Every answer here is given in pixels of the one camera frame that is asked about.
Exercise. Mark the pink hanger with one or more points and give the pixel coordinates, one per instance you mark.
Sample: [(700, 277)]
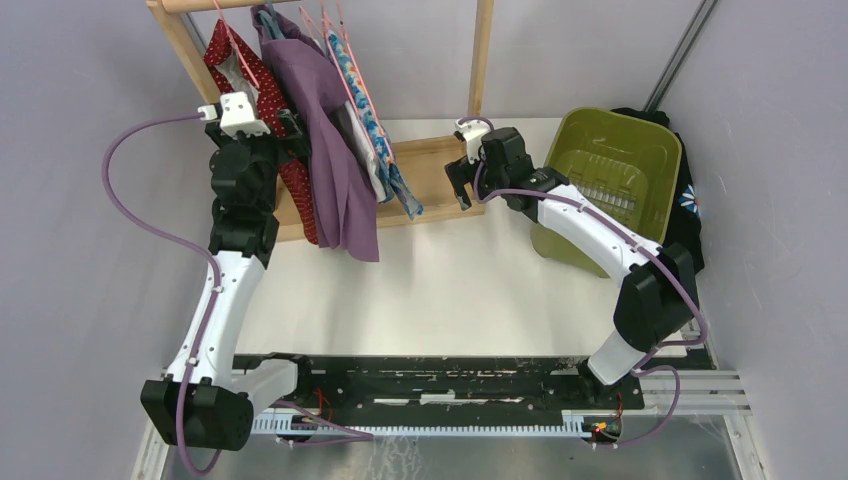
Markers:
[(320, 35), (244, 66), (365, 105)]

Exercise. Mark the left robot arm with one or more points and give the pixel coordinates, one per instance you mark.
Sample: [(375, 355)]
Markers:
[(201, 402)]

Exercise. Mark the black floral cloth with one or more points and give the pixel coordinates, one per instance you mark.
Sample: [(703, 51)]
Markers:
[(684, 222)]

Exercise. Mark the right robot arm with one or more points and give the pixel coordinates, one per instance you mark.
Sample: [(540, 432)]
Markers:
[(658, 293)]

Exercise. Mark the wooden clothes rack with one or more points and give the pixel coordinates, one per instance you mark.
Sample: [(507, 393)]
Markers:
[(421, 160)]

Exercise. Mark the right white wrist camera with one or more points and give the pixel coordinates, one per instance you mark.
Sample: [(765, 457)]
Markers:
[(470, 130)]

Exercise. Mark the aluminium rail frame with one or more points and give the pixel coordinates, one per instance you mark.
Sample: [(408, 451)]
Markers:
[(690, 393)]

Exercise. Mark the white garment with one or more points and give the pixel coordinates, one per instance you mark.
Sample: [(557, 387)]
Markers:
[(363, 150)]

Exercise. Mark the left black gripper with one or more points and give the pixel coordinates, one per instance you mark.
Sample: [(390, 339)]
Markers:
[(287, 147)]

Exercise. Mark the white cable comb strip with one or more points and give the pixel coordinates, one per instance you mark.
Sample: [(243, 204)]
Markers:
[(288, 423)]

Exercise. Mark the red polka dot skirt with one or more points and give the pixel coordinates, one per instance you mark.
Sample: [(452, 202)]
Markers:
[(268, 101)]

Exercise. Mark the blue floral garment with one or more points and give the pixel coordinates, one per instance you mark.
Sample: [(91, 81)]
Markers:
[(386, 170)]

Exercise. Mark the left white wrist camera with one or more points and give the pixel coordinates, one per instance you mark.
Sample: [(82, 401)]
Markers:
[(235, 115)]

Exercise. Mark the purple garment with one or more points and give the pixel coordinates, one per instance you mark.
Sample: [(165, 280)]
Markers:
[(343, 198)]

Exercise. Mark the green plastic basket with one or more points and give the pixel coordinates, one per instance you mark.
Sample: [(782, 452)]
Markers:
[(624, 161)]

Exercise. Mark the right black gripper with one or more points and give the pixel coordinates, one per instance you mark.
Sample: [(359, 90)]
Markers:
[(461, 172)]

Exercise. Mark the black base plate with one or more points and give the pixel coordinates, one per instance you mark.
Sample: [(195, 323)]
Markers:
[(426, 391)]

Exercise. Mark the grey blue hanger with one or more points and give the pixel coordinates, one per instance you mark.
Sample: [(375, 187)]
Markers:
[(267, 18)]

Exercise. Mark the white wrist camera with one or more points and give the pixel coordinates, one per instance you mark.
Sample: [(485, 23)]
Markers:
[(470, 130), (235, 115)]

